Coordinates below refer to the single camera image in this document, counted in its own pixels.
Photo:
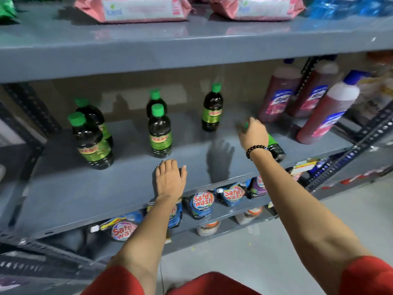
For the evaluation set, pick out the blue detergent pouch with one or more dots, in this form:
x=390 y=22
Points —
x=201 y=205
x=176 y=216
x=122 y=228
x=233 y=194

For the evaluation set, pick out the person's right fingers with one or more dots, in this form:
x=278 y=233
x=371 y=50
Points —
x=251 y=122

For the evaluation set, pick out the red shirt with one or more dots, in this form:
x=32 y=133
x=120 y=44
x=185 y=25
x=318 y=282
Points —
x=211 y=285

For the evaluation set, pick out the green packet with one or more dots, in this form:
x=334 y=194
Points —
x=6 y=9

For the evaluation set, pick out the person's left thumb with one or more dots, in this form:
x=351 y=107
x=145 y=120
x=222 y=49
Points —
x=183 y=172

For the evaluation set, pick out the pale plastic bottle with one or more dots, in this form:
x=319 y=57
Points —
x=373 y=89

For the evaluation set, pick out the person's left forearm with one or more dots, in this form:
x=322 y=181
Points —
x=147 y=236

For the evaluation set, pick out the red liquid bottle blue cap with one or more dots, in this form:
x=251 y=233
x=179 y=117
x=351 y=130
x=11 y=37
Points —
x=327 y=115
x=314 y=92
x=278 y=95

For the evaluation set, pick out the grey metal shelving rack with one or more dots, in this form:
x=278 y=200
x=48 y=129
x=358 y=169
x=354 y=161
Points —
x=184 y=52

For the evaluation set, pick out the dark slotted metal rack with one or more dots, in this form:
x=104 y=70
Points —
x=353 y=150
x=21 y=125

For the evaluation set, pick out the person's left hand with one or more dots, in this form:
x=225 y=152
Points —
x=169 y=181

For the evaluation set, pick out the white orange pouch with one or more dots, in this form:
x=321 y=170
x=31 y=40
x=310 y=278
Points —
x=208 y=228
x=248 y=215

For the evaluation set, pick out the person's right forearm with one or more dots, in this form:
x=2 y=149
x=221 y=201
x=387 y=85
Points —
x=294 y=211

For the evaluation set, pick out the dark blue packet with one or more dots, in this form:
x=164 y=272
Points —
x=320 y=165

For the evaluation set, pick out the dark bottle green cap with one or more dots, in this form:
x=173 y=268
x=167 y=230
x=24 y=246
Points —
x=159 y=133
x=156 y=101
x=212 y=110
x=97 y=118
x=90 y=144

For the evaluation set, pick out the pink wrapped packet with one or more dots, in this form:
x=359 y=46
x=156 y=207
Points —
x=132 y=9
x=258 y=7

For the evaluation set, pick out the purple detergent pouch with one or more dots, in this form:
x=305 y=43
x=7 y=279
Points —
x=257 y=187

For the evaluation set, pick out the dark bottle green label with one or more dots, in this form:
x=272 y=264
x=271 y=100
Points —
x=276 y=150

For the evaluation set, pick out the yellow white packet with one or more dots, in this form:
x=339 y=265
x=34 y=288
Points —
x=302 y=167

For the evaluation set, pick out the blue translucent packet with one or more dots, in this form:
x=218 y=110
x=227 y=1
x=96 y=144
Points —
x=347 y=6

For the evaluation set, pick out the person's right hand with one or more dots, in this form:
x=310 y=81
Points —
x=254 y=135

